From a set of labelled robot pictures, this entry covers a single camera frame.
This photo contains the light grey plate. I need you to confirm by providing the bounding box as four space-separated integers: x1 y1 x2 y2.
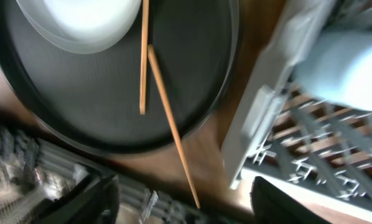
17 0 141 54

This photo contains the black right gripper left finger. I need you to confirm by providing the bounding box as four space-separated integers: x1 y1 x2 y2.
32 174 120 224

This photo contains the blue plastic cup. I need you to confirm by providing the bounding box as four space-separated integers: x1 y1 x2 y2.
292 30 372 111

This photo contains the wooden chopstick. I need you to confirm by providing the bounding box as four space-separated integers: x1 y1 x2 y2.
139 0 149 114
147 45 201 209

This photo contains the grey dishwasher rack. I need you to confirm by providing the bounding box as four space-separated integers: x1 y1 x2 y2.
221 1 372 223

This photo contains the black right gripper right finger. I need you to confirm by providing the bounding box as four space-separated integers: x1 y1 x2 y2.
250 176 328 224

